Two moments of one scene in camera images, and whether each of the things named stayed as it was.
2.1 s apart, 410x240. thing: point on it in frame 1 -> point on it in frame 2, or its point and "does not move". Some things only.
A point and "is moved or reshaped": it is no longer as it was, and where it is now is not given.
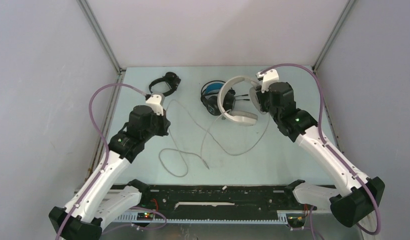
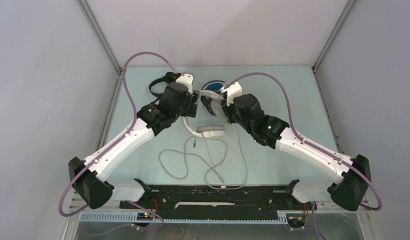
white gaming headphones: x=242 y=117 is moved or reshaped
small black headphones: x=172 y=80 does not move
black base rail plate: x=243 y=199 does not move
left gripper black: x=164 y=122 -> x=190 y=111
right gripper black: x=261 y=96 -> x=227 y=110
